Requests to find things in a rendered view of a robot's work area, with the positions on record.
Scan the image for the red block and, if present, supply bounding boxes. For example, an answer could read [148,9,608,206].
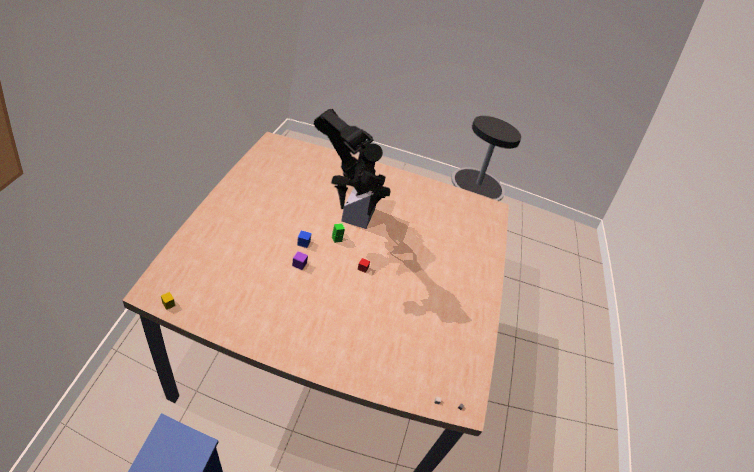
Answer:
[357,258,370,273]

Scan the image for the blue block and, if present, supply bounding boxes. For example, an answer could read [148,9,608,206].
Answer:
[297,230,312,248]

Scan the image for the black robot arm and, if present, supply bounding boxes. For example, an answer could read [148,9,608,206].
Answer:
[314,109,386,188]

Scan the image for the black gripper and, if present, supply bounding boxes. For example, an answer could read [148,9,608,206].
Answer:
[331,163,391,215]

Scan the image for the purple block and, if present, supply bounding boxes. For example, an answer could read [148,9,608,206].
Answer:
[292,251,308,270]

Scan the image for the small yellow block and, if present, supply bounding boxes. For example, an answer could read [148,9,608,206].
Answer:
[161,292,175,310]

